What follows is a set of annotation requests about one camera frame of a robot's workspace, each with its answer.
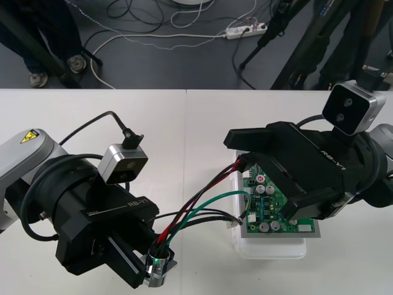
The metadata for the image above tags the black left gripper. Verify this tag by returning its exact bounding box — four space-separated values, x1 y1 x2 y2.
55 189 176 281

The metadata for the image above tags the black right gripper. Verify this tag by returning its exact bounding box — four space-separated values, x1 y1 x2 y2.
224 121 356 221

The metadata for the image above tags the red black green cable bundle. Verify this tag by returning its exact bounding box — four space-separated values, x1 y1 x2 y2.
144 153 255 289

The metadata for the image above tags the milky plastic box with lid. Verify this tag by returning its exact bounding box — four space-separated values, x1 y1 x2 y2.
227 149 308 261

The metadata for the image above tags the large black tripod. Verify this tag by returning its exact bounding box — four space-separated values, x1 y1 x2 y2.
270 0 338 90

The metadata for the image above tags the slim black tripod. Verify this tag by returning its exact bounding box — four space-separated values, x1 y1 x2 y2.
239 0 311 70

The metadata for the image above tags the white power strip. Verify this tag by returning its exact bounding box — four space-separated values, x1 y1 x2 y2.
226 22 269 40

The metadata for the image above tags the white round base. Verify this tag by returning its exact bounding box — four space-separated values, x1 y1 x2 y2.
171 0 214 6

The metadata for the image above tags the green circuit board grey frame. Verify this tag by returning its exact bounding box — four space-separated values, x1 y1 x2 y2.
241 162 322 240

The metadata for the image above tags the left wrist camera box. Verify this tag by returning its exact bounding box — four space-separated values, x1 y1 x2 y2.
97 143 149 186

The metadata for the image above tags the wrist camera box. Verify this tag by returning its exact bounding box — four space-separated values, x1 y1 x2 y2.
97 143 149 186
321 80 387 136

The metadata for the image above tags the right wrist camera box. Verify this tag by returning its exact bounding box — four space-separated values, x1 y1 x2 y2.
321 80 387 136

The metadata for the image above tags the black floor cable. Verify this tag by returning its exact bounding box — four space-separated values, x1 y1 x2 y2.
232 31 257 90

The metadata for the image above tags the white looped cable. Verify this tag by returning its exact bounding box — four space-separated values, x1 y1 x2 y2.
170 0 257 29

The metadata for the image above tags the thick white floor cable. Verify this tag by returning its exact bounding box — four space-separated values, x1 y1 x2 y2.
90 31 230 90

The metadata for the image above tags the thin white twisted cord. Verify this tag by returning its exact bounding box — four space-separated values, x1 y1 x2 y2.
64 0 228 52

